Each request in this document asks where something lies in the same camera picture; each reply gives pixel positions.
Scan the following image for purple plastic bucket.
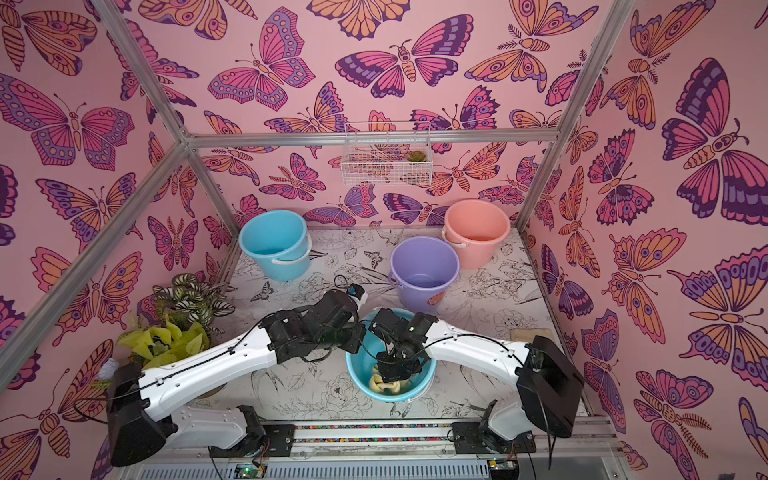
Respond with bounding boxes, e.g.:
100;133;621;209
389;236;460;313

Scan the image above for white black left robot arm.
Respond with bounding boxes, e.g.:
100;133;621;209
106;284;367;467

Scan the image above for pink plastic bucket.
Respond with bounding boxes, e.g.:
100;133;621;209
441;199;511;270

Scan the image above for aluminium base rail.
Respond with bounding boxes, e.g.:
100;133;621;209
122;419;625;480

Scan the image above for potted green leafy plant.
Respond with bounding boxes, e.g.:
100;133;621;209
117;273;235;370

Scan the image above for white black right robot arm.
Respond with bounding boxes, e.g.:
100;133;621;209
368;309;584;451

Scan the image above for small green succulent plant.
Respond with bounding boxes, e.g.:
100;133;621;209
407;150;428;163

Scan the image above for light blue bucket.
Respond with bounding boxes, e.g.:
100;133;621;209
238;210;312;282
346;332;437;403

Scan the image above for yellow cleaning cloth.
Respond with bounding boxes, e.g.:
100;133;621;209
368;366;413;396

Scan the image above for white wire wall basket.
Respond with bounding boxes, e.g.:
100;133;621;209
338;121;434;188

